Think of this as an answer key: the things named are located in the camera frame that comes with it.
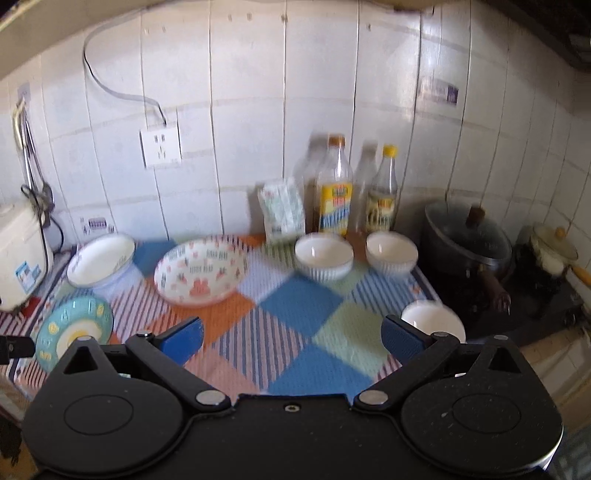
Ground purple wall sticker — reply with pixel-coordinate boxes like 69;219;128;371
80;217;115;236

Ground white green salt bag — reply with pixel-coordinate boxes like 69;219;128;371
257;178;305;244

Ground cream enamel milk pot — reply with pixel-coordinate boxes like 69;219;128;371
530;223;590;288

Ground white rice cooker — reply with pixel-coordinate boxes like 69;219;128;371
0;202;53;312

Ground colourful patchwork table mat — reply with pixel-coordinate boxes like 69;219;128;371
0;233;452;402

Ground white sunshine plate black rim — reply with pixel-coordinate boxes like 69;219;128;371
66;233;136;288

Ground black power cable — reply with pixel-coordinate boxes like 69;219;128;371
81;13;170;127

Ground teal cartoon plate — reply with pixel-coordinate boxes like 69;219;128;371
35;295;114;373

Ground floral patterned pink bowl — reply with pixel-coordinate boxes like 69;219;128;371
153;238;249;307

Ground black pot glass lid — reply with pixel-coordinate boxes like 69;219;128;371
423;198;515;315

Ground black gas stove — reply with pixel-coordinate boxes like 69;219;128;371
419;240;585;347

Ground white ribbed bowl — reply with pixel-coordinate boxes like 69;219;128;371
366;231;419;277
294;233;355;283
401;300;466;342

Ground oil bottle yellow label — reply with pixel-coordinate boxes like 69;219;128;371
315;134;353;237

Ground hanging kitchen utensils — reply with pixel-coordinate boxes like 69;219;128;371
12;96;55;228

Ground white wall socket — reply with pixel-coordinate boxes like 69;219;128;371
139;125;181;168

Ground vinegar bottle yellow cap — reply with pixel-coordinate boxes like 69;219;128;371
366;144;399;233

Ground grey wall label sticker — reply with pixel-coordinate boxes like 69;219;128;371
419;77;459;106

